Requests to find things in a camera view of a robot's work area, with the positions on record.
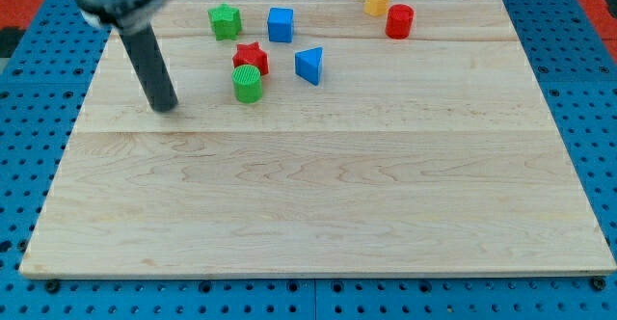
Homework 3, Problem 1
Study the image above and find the red cylinder block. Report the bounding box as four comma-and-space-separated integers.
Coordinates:
385, 4, 415, 40

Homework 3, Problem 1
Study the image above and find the red star block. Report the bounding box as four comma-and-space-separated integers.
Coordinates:
232, 41, 269, 76

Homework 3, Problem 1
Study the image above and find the blue cube block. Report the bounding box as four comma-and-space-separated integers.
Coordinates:
267, 7, 294, 43

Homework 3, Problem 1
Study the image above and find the blue triangular prism block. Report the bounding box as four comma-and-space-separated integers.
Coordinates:
294, 47, 323, 86

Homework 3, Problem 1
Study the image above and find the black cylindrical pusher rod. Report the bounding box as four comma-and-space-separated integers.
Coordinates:
121, 25, 178, 113

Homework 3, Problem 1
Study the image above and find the wooden board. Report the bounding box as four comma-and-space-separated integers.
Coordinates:
20, 0, 616, 280

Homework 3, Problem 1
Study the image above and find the green cylinder block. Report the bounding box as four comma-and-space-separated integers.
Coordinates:
231, 65, 263, 103

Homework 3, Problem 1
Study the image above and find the green star block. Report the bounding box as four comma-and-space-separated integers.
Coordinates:
207, 3, 242, 40

